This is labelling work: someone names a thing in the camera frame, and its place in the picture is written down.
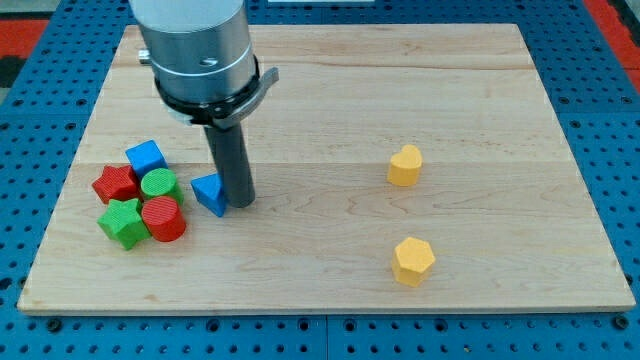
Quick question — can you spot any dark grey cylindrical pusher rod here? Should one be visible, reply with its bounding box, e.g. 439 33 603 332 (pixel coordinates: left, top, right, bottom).
204 125 255 208

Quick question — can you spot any blue triangle block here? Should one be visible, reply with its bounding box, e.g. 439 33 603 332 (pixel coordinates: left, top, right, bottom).
190 173 227 217

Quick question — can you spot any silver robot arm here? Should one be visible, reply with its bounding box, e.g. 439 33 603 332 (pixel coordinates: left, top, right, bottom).
130 0 279 208

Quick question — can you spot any green star block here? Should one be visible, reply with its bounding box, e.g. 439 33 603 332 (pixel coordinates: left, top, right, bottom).
97 198 151 250

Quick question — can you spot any blue cube block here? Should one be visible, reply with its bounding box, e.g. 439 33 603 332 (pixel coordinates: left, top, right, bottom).
125 140 168 180

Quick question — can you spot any yellow heart block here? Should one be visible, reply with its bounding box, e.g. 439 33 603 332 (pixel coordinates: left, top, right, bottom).
387 144 423 187

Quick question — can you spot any yellow hexagon block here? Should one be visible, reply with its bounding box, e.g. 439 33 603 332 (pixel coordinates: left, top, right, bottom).
391 237 436 287

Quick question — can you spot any black clamp ring mount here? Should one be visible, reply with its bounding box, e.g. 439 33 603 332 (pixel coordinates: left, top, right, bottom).
154 57 279 130

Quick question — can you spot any green cylinder block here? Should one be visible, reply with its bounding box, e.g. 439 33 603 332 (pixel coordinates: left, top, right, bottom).
141 168 184 205

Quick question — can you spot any red star block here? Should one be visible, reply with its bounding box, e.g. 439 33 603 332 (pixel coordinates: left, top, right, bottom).
92 165 141 204

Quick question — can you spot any wooden board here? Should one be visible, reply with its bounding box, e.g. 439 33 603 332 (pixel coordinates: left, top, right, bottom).
18 24 636 316

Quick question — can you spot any red cylinder block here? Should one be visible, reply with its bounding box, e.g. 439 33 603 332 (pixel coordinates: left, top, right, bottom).
141 196 186 242

